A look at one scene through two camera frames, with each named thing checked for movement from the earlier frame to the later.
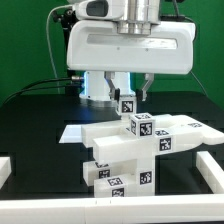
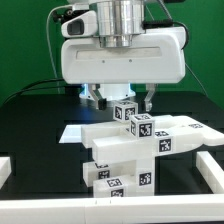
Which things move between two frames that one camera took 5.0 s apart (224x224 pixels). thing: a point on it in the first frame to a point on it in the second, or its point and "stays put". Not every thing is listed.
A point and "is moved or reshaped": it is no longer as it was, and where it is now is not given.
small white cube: [109, 187] stays put
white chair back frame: [173, 133] stays put
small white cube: [104, 169] stays put
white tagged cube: [127, 105] is moved or reshaped
